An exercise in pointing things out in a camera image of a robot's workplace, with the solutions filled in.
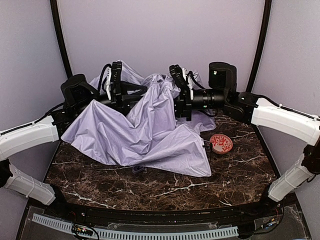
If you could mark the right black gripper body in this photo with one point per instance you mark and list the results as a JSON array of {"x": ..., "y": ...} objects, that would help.
[{"x": 184, "y": 99}]

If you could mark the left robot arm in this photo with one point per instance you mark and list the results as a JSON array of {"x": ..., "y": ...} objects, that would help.
[{"x": 78, "y": 93}]

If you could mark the lavender folding umbrella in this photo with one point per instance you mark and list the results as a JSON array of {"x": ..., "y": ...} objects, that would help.
[{"x": 149, "y": 135}]

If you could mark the black front rail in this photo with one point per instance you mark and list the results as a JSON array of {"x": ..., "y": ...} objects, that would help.
[{"x": 103, "y": 216}]

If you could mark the red patterned ceramic bowl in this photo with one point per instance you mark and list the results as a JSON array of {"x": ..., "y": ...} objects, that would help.
[{"x": 221, "y": 144}]

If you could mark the small circuit board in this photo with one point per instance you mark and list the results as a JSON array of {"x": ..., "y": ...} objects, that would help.
[{"x": 81, "y": 230}]

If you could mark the black frame post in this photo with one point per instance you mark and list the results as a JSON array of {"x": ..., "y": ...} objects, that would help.
[
  {"x": 60, "y": 37},
  {"x": 260, "y": 45}
]

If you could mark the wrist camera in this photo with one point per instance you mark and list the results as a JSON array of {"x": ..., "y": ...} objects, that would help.
[
  {"x": 110, "y": 80},
  {"x": 182, "y": 80}
]

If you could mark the left black frame post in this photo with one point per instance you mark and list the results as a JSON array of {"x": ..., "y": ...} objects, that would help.
[{"x": 60, "y": 37}]

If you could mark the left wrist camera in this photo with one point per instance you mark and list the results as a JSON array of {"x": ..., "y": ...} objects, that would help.
[{"x": 110, "y": 80}]

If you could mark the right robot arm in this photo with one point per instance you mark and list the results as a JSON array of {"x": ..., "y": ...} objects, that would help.
[{"x": 254, "y": 109}]

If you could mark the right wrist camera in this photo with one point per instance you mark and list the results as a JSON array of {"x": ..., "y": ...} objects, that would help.
[{"x": 182, "y": 80}]

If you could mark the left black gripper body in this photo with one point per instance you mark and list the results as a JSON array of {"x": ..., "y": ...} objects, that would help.
[{"x": 132, "y": 99}]

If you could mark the right black frame post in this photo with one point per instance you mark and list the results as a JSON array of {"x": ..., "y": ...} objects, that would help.
[{"x": 260, "y": 45}]

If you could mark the grey slotted cable duct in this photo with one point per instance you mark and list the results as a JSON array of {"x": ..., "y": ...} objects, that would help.
[{"x": 100, "y": 233}]

